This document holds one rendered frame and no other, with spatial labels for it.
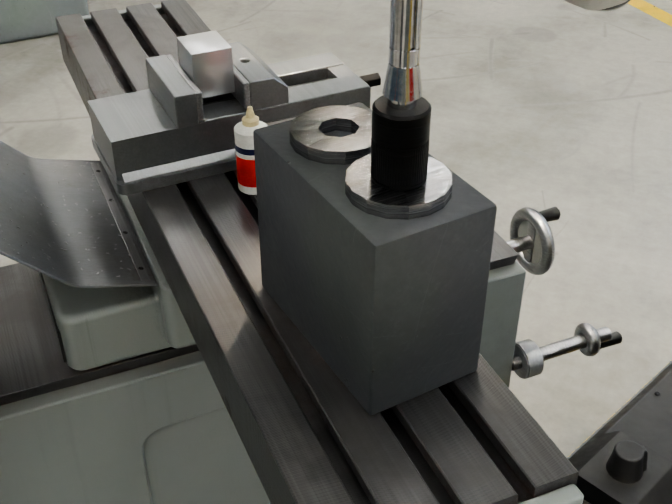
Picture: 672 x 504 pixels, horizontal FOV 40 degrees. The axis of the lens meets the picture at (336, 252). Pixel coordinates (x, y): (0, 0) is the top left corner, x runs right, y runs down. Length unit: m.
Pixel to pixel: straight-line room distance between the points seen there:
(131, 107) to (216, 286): 0.32
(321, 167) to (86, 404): 0.54
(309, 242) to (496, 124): 2.53
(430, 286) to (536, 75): 2.98
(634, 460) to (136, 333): 0.64
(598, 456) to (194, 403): 0.54
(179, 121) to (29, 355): 0.36
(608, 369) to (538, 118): 1.30
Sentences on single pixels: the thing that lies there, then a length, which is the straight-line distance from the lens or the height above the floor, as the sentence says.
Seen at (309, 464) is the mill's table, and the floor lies 0.93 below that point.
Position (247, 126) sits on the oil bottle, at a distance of 1.09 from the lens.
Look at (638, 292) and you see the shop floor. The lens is 2.61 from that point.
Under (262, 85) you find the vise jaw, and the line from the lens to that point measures 1.16.
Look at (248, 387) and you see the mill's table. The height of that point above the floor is 0.93.
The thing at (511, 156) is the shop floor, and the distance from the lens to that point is 3.14.
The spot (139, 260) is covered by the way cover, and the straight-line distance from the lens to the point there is 1.16.
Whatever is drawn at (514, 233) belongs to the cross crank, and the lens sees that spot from 1.62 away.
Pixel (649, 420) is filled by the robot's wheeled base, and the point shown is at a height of 0.59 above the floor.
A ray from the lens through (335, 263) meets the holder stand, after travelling 0.79.
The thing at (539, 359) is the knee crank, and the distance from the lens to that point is 1.52.
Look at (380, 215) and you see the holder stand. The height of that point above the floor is 1.12.
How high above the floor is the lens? 1.53
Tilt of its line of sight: 36 degrees down
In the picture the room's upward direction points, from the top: straight up
